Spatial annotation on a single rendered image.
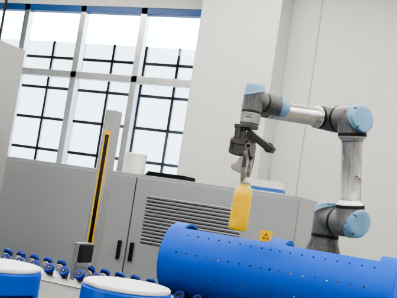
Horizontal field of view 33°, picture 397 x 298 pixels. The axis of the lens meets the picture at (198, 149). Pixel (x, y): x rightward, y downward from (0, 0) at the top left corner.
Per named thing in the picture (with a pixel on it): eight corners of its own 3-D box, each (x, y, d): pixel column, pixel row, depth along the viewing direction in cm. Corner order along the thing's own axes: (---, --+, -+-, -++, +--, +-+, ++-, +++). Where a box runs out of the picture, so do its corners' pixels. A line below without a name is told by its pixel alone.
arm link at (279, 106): (276, 99, 265) (253, 93, 260) (293, 97, 255) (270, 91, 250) (273, 119, 265) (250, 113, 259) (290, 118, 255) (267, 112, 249)
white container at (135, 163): (128, 174, 476) (131, 154, 477) (148, 177, 470) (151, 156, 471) (117, 171, 462) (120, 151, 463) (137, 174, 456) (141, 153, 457)
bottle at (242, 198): (224, 229, 244) (233, 178, 246) (231, 229, 251) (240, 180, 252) (242, 232, 241) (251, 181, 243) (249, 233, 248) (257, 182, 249)
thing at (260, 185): (247, 190, 436) (249, 178, 437) (284, 195, 430) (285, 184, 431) (244, 189, 424) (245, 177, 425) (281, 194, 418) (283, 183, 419)
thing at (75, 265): (81, 278, 291) (87, 242, 292) (89, 279, 290) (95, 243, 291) (68, 279, 282) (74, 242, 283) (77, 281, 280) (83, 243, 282)
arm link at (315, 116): (334, 107, 294) (240, 91, 270) (351, 107, 285) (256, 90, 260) (331, 134, 294) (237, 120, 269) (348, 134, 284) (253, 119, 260)
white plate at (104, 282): (176, 296, 202) (175, 300, 202) (165, 283, 229) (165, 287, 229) (83, 284, 198) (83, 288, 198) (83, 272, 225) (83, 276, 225)
